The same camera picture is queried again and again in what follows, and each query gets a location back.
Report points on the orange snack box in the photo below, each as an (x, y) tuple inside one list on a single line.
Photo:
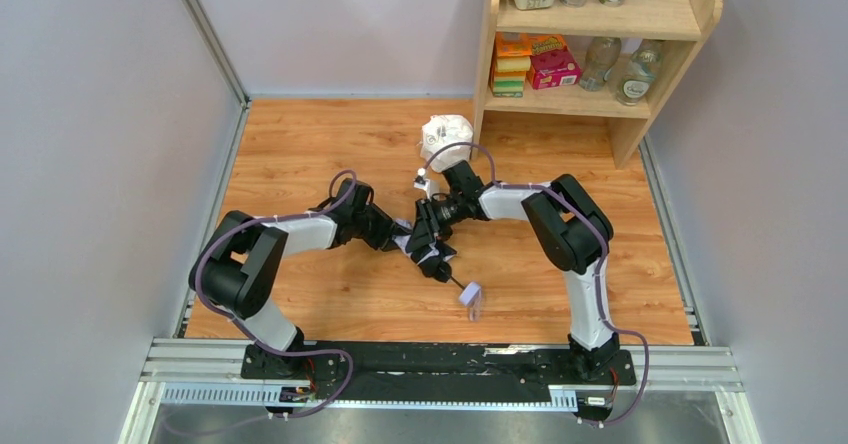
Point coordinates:
[(510, 44)]

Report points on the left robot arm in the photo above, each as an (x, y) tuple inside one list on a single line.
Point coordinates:
[(236, 271)]

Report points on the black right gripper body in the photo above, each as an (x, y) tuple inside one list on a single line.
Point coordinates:
[(428, 227)]

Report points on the red snack box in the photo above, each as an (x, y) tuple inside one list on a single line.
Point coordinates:
[(553, 69)]

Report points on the clear glass bottle left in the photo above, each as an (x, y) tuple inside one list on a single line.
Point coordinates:
[(602, 54)]

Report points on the clear glass bottle right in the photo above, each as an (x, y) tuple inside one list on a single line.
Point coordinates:
[(641, 72)]

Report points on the white crumpled paper bag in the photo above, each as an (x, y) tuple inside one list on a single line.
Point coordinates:
[(440, 131)]

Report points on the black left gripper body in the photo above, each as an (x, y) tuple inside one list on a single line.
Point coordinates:
[(403, 237)]

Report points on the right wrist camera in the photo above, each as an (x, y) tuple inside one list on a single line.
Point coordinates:
[(424, 183)]

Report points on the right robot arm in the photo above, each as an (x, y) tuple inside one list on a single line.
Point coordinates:
[(569, 225)]

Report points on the clear glass bottle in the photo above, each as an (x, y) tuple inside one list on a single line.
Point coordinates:
[(641, 72), (602, 54)]

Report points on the lavender folding umbrella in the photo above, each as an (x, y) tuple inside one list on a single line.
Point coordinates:
[(433, 260)]

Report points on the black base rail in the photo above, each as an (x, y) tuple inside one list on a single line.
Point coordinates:
[(434, 372)]

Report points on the stacked sponges pack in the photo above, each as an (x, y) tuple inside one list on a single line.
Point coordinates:
[(508, 75)]

